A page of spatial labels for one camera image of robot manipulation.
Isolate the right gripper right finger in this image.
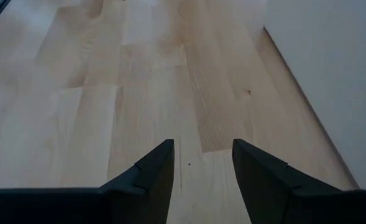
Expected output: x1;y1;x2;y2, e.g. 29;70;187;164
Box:
232;139;366;224

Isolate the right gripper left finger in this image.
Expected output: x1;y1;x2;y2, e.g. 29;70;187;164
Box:
0;139;175;224

